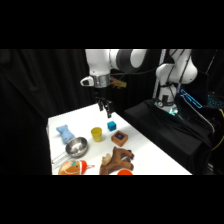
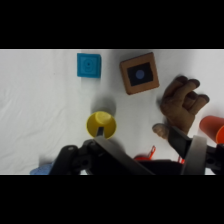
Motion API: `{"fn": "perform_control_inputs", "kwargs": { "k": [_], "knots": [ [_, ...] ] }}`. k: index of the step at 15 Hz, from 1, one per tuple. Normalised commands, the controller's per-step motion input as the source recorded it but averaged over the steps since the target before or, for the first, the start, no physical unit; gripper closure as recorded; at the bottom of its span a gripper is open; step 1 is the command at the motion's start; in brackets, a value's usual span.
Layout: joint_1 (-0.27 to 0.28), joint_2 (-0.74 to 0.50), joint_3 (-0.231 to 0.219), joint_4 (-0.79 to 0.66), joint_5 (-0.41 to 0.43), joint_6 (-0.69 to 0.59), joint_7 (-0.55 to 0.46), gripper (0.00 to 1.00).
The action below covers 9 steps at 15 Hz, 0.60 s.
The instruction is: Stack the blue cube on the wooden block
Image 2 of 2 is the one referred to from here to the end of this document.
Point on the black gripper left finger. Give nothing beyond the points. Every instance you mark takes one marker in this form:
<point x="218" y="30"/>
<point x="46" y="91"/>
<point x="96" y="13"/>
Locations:
<point x="113" y="151"/>

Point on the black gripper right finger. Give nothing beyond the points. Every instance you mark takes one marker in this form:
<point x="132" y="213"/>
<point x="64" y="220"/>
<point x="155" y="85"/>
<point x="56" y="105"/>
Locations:
<point x="194" y="156"/>

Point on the blue cube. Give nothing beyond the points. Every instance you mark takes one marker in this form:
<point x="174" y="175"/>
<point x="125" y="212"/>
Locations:
<point x="89" y="65"/>

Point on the blue block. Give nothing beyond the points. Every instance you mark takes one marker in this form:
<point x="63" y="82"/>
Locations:
<point x="139" y="73"/>

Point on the yellow plastic cup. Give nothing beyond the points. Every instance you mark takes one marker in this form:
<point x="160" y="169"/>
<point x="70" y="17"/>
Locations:
<point x="106" y="120"/>

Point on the orange plush toy, red hat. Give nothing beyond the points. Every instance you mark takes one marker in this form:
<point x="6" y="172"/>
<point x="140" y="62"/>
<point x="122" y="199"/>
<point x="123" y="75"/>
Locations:
<point x="148" y="155"/>

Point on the brown plush moose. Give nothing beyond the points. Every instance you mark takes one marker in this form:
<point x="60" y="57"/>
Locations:
<point x="181" y="105"/>

